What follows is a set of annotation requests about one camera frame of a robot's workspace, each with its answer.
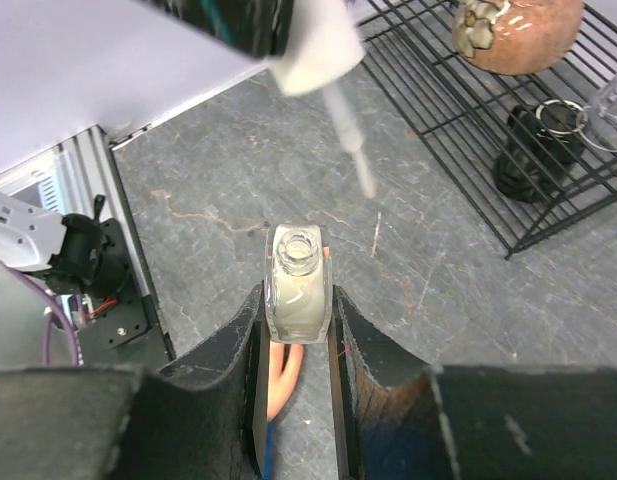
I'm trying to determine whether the blue plaid sleeve forearm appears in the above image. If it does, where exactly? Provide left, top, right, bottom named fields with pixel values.
left=259, top=421, right=274, bottom=480

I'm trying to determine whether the brown ceramic bowl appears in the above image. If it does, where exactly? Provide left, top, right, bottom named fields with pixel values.
left=452, top=0, right=584, bottom=76

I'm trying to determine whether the clear drinking glass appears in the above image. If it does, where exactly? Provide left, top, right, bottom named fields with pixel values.
left=577, top=72, right=617, bottom=154

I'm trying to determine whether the black wire rack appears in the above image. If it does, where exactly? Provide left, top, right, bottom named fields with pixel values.
left=360, top=1, right=617, bottom=254

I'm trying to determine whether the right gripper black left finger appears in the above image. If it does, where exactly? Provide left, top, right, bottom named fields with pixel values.
left=0, top=286, right=266, bottom=479

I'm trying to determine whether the clear nail polish bottle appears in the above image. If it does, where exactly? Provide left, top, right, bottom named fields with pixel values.
left=264, top=224, right=333, bottom=344

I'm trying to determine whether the black mug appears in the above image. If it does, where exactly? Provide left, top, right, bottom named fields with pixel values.
left=492, top=99, right=585, bottom=204

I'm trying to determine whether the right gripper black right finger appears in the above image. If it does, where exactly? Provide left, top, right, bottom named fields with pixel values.
left=330, top=288, right=617, bottom=479

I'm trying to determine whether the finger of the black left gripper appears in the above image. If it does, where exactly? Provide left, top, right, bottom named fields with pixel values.
left=143, top=0, right=294, bottom=58

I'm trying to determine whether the person's hand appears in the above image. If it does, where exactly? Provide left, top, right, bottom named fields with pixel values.
left=267, top=340, right=306, bottom=420

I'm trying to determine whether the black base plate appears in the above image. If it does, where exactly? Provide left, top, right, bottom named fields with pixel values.
left=69, top=194, right=174, bottom=370

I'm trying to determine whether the white nail polish cap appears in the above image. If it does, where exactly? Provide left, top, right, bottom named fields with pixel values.
left=268, top=1, right=377, bottom=198

